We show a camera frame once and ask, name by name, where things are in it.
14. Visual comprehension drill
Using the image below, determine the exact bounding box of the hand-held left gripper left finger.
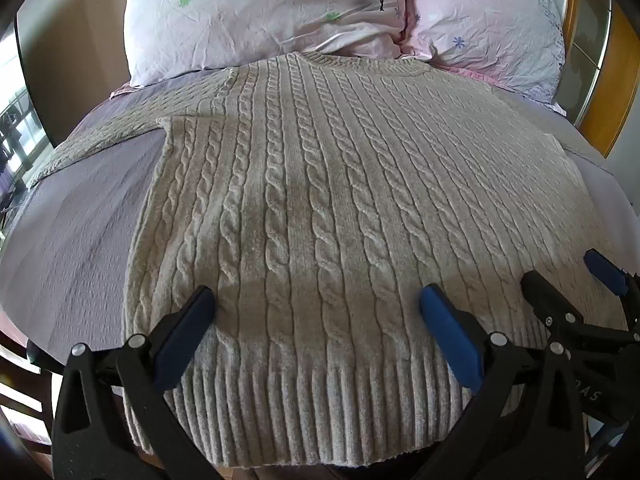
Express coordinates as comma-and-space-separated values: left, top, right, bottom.
52, 285, 223, 480

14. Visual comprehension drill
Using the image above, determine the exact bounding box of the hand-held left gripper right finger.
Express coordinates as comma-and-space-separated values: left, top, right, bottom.
415, 284, 588, 480

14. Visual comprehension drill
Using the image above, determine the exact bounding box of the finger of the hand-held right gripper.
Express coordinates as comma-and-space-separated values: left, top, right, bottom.
520, 269, 632, 347
583, 248, 640, 311

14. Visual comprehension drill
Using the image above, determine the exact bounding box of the beige cable knit sweater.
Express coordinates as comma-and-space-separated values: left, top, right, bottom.
25, 51, 633, 468

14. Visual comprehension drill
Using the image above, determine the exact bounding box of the purple textured bedspread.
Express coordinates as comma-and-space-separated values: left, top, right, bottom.
0, 72, 638, 361

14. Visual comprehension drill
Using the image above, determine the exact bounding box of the wooden headboard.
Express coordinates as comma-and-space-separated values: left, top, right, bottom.
562, 0, 640, 158

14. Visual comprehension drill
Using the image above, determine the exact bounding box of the window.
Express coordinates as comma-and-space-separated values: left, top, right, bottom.
0, 45, 43, 226

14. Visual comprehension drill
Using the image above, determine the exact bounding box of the pink flower print pillow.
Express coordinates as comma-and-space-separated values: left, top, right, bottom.
402, 0, 567, 116

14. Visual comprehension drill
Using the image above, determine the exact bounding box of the pink tree print pillow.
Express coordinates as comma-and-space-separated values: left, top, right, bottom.
121, 0, 411, 87

